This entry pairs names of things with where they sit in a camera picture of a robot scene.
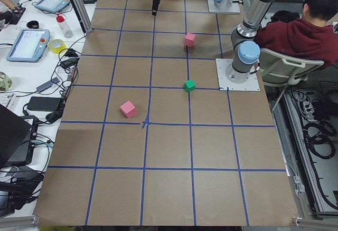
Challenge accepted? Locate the pink foam cube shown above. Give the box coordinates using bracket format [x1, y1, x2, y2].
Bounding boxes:
[120, 100, 137, 118]
[184, 33, 196, 47]

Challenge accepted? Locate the small black power brick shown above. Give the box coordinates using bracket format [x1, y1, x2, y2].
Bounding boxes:
[82, 0, 97, 4]

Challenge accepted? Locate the green foam cube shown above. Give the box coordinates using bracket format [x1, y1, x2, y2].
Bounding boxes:
[184, 79, 196, 92]

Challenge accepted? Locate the squeeze bottle red cap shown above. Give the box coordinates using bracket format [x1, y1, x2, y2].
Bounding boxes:
[56, 14, 73, 39]

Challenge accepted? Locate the teach pendant far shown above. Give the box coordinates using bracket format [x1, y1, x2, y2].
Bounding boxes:
[34, 0, 70, 13]

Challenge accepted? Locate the teach pendant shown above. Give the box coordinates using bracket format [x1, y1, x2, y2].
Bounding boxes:
[6, 28, 50, 63]
[34, 0, 70, 13]

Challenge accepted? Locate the yellow tape roll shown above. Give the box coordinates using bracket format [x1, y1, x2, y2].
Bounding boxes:
[48, 39, 67, 54]

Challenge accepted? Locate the teach pendant near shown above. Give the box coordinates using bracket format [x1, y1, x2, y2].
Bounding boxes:
[6, 28, 50, 63]

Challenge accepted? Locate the white office chair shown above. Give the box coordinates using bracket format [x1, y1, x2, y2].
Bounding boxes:
[258, 48, 324, 112]

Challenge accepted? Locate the person in red hoodie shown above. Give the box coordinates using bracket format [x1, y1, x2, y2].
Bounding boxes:
[254, 0, 337, 70]

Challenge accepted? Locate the black power adapter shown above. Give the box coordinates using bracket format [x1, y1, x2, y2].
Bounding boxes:
[27, 97, 61, 112]

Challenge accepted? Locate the black laptop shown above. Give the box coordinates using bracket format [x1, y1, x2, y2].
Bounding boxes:
[1, 105, 38, 168]

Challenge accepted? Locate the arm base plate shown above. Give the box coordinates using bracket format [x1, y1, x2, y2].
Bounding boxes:
[208, 0, 240, 15]
[215, 59, 260, 91]

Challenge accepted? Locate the aluminium frame post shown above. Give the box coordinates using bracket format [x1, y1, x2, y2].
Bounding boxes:
[70, 0, 92, 34]

